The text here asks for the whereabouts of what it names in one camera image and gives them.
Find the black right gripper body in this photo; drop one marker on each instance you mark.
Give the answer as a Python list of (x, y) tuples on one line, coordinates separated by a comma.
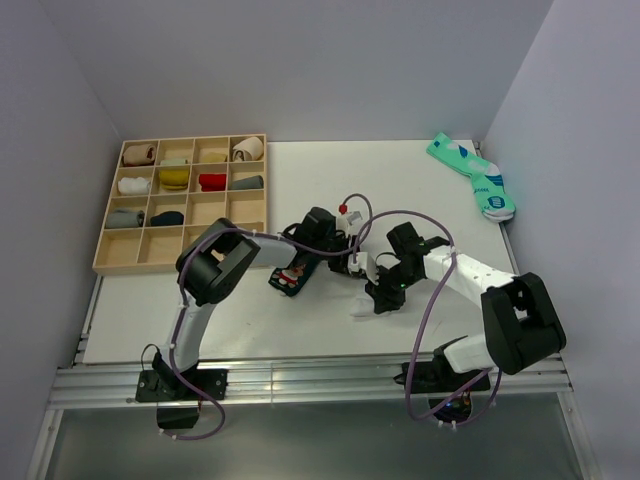
[(393, 284)]

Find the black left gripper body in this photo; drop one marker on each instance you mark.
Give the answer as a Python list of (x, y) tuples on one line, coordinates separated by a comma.
[(337, 263)]

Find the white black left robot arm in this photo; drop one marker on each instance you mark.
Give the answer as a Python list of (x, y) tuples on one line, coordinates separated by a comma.
[(211, 267)]

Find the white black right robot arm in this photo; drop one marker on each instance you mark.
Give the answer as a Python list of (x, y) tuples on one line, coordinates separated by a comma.
[(520, 324)]

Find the dark green reindeer sock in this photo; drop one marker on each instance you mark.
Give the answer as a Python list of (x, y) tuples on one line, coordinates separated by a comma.
[(290, 280)]

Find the dark grey rolled sock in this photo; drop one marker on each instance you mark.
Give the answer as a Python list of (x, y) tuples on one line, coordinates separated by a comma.
[(248, 183)]

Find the cream brown rolled sock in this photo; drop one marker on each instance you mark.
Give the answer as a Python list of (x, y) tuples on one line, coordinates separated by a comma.
[(247, 150)]

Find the red rolled sock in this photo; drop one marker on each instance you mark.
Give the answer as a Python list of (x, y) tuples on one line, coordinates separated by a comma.
[(212, 182)]

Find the mint green patterned sock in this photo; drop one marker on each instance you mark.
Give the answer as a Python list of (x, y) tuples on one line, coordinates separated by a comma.
[(485, 177)]

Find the dark navy rolled sock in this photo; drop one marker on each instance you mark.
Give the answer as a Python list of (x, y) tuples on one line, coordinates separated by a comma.
[(168, 218)]

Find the mustard yellow rolled sock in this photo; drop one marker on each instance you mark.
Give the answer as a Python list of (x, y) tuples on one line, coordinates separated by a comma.
[(174, 179)]

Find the wooden compartment tray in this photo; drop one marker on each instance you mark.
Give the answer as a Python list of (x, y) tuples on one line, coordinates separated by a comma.
[(155, 249)]

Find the pale green rolled sock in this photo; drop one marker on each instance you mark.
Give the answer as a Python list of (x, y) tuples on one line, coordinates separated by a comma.
[(178, 161)]

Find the beige rolled sock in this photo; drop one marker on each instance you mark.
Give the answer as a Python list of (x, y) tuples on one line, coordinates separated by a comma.
[(139, 155)]

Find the white rolled sock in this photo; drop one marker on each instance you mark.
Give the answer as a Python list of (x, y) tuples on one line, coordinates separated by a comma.
[(133, 186)]

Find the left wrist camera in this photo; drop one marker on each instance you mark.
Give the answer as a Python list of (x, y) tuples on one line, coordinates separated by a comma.
[(347, 221)]

